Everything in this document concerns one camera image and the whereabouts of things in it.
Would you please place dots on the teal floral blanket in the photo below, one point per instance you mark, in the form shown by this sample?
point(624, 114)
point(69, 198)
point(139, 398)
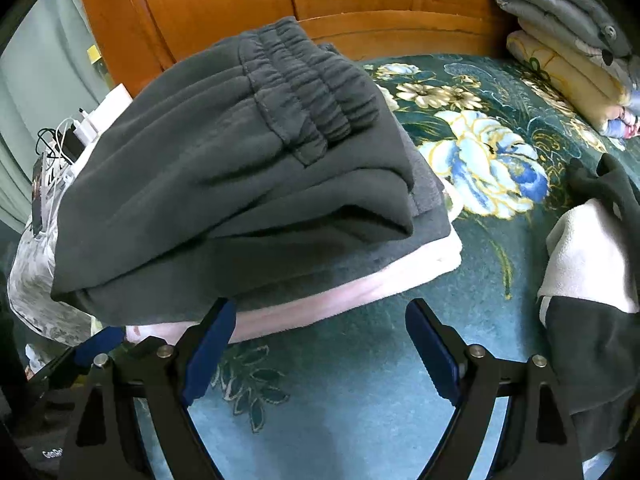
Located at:
point(350, 410)

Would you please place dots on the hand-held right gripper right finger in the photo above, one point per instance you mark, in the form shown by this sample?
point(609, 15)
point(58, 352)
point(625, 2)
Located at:
point(432, 350)

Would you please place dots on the floral printed quilt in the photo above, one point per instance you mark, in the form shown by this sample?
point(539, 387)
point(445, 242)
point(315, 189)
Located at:
point(622, 120)

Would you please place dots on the dark grey sweatpants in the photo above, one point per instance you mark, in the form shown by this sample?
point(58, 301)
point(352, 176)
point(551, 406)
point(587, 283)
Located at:
point(200, 185)

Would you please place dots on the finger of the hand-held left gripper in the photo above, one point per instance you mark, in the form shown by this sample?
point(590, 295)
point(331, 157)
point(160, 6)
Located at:
point(100, 342)

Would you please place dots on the white box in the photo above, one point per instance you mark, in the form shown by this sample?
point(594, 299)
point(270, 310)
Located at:
point(114, 107)

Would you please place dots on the grey patterned bedsheet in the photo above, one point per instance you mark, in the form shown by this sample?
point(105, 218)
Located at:
point(35, 285)

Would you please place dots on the cream quilt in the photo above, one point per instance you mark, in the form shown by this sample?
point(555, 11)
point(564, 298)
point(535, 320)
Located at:
point(560, 70)

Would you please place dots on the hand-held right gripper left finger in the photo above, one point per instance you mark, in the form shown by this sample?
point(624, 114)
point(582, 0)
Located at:
point(210, 350)

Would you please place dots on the white charger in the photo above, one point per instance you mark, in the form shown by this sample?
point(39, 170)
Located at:
point(87, 125)

